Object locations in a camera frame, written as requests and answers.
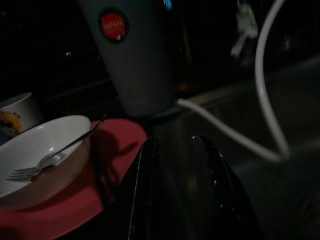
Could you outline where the white bowl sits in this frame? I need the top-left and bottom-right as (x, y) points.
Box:
(0, 114), (92, 210)

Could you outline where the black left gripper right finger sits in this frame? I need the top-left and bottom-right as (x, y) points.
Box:
(192, 134), (266, 240)

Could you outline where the white mug with cartoon print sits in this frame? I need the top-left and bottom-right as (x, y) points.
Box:
(0, 92), (43, 145)

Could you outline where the silver metal fork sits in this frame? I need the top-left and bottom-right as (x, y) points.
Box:
(6, 114), (107, 182)

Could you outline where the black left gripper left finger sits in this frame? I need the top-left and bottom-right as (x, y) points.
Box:
(113, 135), (161, 240)

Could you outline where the white power cable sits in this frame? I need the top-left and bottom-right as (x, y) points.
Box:
(176, 0), (290, 162)

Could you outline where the red round plate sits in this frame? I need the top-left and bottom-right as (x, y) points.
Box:
(0, 118), (148, 240)

